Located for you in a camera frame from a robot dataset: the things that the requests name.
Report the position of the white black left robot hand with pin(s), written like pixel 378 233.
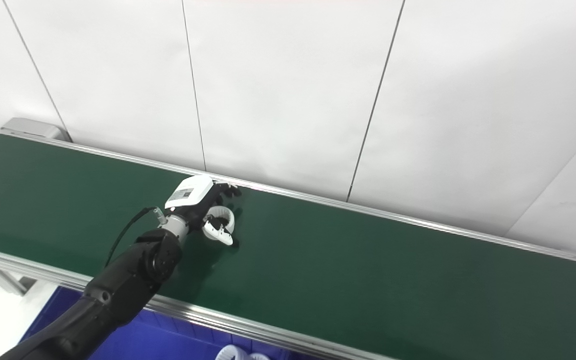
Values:
pixel 190 192

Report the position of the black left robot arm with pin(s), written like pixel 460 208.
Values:
pixel 123 285

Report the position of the blue bin with white rings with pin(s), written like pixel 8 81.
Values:
pixel 168 340

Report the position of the green conveyor belt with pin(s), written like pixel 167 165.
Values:
pixel 368 280

